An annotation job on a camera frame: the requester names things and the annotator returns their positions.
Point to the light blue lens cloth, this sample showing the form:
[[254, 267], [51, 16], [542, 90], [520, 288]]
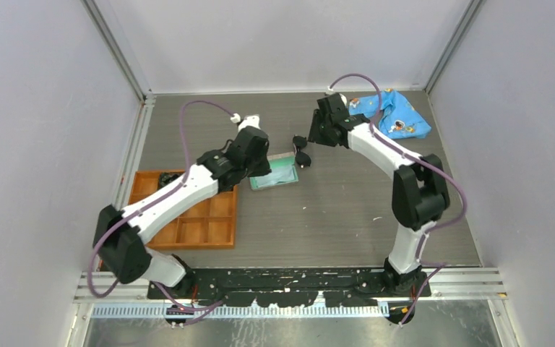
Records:
[[277, 177]]

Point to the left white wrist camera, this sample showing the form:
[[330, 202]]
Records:
[[243, 122]]

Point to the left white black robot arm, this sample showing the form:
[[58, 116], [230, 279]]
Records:
[[121, 236]]

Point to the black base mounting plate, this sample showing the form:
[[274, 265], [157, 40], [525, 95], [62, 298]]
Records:
[[294, 287]]

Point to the dark camouflage rolled item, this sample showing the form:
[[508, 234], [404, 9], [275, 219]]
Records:
[[165, 178]]

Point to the orange compartment tray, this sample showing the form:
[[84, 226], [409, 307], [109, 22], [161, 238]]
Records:
[[210, 224]]

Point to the perforated metal cable rail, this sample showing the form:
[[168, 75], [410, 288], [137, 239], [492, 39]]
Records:
[[165, 310]]

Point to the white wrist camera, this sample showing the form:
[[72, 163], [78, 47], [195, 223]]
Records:
[[243, 122], [343, 98]]

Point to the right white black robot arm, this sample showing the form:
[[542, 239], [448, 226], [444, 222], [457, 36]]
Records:
[[419, 191]]

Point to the beige glasses case green lining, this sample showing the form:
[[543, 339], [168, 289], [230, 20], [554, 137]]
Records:
[[279, 161]]

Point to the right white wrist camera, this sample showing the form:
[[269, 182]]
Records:
[[343, 98]]

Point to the black sunglasses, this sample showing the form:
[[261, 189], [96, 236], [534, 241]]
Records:
[[302, 159]]

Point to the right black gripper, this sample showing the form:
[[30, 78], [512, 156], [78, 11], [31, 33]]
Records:
[[314, 136]]

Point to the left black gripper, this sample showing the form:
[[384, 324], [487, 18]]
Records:
[[264, 168]]

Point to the blue patterned cloth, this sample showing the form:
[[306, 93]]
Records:
[[399, 118]]

